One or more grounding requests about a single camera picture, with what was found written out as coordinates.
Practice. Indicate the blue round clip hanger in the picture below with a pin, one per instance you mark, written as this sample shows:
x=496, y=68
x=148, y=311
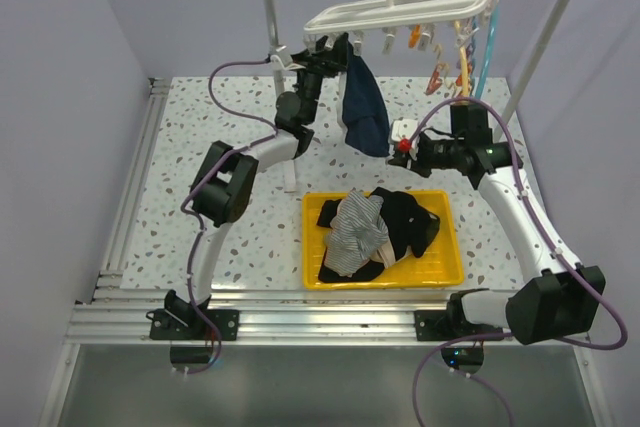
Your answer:
x=481, y=69

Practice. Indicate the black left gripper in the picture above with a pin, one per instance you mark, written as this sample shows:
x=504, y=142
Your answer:
x=325, y=62

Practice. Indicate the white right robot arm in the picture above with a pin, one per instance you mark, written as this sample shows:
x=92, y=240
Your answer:
x=559, y=297

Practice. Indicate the white rectangular clip hanger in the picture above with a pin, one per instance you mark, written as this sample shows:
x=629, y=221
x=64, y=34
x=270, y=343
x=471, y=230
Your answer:
x=387, y=15

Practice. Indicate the grey striped underwear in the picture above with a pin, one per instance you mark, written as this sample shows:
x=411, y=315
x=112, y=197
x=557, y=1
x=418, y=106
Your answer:
x=352, y=232

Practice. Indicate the black underwear beige waistband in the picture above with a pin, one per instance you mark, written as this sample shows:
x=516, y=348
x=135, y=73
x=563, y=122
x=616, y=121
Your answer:
x=411, y=227

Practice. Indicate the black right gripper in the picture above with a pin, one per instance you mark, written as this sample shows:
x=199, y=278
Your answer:
x=418, y=164

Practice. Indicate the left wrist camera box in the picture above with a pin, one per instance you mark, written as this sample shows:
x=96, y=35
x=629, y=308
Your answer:
x=282, y=61

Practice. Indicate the yellow round clip hanger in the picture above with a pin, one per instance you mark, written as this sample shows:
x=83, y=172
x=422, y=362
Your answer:
x=442, y=69

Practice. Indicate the navy blue underwear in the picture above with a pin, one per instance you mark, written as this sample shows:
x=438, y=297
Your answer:
x=361, y=109

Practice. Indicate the yellow plastic tray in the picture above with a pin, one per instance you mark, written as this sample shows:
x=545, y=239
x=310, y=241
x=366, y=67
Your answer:
x=439, y=266

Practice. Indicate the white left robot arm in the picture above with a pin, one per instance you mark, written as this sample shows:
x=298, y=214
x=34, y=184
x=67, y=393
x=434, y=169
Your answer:
x=222, y=188

